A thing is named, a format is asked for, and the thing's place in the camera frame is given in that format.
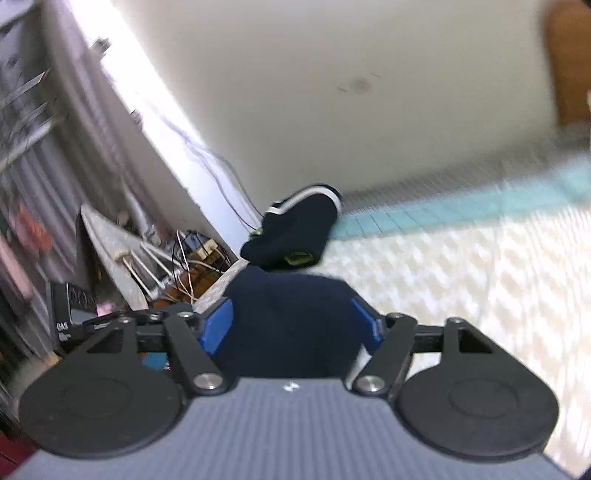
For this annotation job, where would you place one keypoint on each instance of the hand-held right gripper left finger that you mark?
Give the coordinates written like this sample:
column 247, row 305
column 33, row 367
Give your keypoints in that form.
column 213, row 325

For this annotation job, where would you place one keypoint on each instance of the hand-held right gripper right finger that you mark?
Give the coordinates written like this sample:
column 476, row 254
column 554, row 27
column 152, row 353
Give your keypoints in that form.
column 369, row 325

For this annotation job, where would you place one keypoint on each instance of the navy patterned knit sweater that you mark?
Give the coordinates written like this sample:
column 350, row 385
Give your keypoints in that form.
column 286, row 318

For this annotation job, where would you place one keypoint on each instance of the beige zigzag bed sheet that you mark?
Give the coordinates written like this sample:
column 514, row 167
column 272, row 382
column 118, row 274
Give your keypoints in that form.
column 485, row 286

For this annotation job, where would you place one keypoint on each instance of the dark garment with white stripe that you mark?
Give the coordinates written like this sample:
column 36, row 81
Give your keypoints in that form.
column 295, row 226

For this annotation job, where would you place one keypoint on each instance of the grey speckled board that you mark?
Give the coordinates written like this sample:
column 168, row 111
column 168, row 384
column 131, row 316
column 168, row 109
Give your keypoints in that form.
column 115, row 249

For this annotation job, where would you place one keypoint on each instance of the black box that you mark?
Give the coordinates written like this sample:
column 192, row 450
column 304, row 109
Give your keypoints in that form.
column 69, row 309

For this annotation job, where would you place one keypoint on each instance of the teal and grey lattice blanket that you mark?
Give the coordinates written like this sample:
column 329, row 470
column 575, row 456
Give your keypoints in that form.
column 461, row 203

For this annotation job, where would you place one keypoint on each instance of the brown cushion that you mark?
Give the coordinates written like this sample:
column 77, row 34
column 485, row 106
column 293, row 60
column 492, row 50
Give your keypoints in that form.
column 570, row 60

